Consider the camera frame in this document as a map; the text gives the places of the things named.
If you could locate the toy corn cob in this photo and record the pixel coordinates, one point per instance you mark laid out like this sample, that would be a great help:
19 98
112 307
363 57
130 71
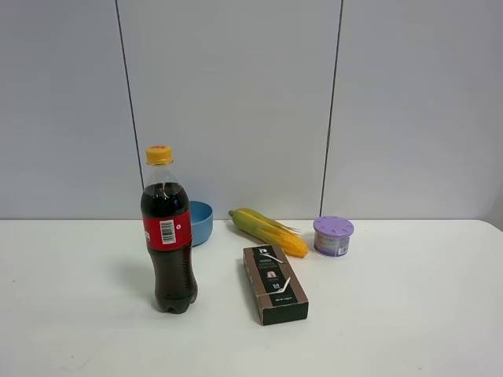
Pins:
269 231

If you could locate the blue bowl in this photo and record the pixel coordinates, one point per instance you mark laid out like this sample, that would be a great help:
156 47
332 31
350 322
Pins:
201 221

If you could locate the brown black coffee capsule box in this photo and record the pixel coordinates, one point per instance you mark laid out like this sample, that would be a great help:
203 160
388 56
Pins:
279 296

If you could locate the purple lid air freshener can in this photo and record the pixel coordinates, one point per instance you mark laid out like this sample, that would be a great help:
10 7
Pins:
332 235

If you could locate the cola bottle yellow cap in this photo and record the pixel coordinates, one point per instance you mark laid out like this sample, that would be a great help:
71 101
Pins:
168 233

